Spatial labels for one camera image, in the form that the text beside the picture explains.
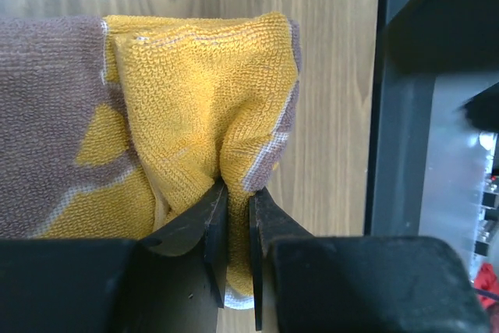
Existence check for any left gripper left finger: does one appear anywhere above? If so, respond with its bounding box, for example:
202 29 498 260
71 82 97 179
138 181 228 332

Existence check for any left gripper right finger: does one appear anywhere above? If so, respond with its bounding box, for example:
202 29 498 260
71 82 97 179
249 188 313 331

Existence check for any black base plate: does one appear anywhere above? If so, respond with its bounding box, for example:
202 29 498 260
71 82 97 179
363 0 498 236

